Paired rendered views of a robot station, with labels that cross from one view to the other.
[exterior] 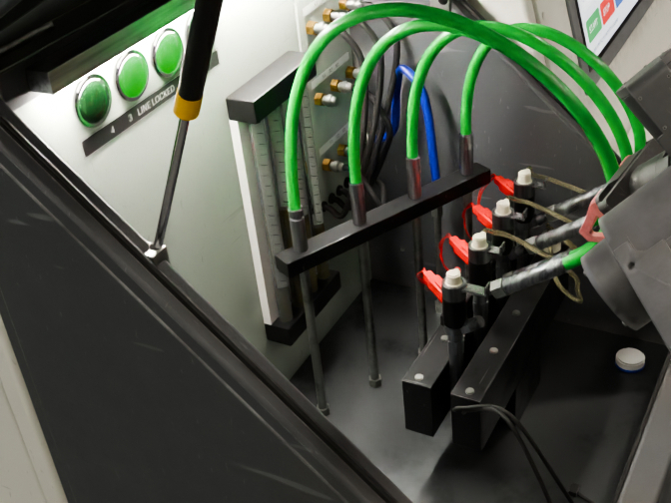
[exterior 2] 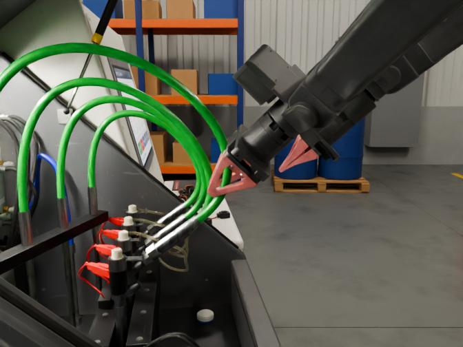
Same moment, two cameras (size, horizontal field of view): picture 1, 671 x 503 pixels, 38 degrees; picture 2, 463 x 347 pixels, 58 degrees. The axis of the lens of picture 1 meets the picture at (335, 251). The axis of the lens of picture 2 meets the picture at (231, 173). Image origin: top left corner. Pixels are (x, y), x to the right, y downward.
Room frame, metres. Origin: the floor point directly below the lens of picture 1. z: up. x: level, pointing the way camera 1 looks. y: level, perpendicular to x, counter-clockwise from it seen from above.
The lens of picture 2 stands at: (0.31, 0.12, 1.37)
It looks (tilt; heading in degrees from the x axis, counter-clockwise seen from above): 12 degrees down; 321
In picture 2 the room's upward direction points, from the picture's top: straight up
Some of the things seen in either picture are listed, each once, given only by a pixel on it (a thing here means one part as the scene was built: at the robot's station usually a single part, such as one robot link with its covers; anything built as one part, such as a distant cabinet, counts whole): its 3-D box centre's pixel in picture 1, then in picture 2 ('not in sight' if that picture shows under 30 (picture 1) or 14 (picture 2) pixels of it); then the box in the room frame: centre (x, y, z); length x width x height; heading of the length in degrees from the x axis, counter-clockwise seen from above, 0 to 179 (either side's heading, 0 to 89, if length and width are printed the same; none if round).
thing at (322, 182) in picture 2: not in sight; (317, 148); (3.87, -4.32, 0.51); 1.20 x 0.85 x 1.02; 49
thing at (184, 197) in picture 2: not in sight; (193, 193); (1.44, -0.64, 1.01); 0.23 x 0.11 x 0.06; 148
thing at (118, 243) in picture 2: (488, 316); (132, 292); (0.95, -0.18, 1.00); 0.05 x 0.03 x 0.21; 58
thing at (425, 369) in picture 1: (492, 351); (131, 326); (0.99, -0.19, 0.91); 0.34 x 0.10 x 0.15; 148
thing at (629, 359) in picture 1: (630, 359); (205, 316); (1.02, -0.39, 0.84); 0.04 x 0.04 x 0.01
